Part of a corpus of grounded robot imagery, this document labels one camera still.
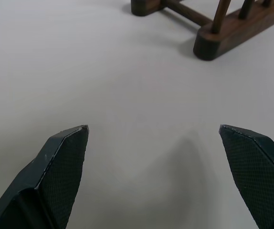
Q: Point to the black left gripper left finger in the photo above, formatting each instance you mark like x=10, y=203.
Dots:
x=53, y=181

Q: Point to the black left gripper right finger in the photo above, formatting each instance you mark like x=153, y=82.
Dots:
x=254, y=176

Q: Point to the dark wooden dish rack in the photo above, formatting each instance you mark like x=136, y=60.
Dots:
x=225, y=39

